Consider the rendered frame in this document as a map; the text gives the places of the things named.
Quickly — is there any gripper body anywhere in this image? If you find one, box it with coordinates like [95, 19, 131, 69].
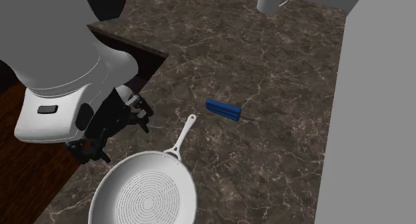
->
[75, 87, 133, 143]

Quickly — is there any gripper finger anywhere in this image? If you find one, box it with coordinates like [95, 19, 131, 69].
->
[64, 128, 112, 165]
[124, 93, 155, 135]

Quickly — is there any white frying pan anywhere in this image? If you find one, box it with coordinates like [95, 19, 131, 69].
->
[87, 113, 199, 224]

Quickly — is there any blue ice pop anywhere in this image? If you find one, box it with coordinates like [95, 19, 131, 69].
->
[205, 99, 256, 123]

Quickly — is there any white mug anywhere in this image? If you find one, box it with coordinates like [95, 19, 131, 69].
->
[256, 0, 291, 15]

